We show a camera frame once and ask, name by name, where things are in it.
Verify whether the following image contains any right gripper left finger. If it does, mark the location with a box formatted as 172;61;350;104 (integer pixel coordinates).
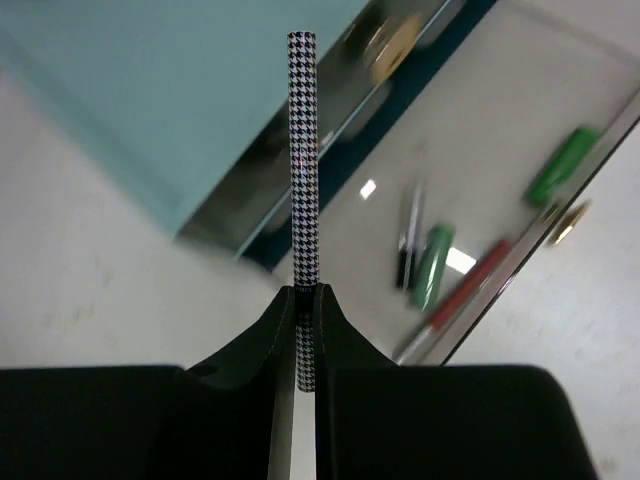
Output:
1;287;295;479

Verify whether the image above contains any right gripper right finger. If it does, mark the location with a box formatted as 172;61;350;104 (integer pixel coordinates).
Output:
313;284;597;479

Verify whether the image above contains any black silver pencil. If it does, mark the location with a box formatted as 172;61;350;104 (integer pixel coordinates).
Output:
396;183;425;291

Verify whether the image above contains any red lip pencil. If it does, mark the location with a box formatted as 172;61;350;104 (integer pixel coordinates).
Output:
395;239;512;365

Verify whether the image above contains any green tube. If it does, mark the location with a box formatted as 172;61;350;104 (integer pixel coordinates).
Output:
524;125;602;208
410;223;455;314

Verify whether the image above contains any clear acrylic drawer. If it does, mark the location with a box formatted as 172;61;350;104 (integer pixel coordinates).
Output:
174;0;640;369

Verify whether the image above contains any silver eyeliner pencil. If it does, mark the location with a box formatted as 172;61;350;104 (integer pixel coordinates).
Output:
287;31;319;393

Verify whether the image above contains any teal drawer box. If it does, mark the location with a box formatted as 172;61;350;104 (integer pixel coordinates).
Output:
1;1;492;269

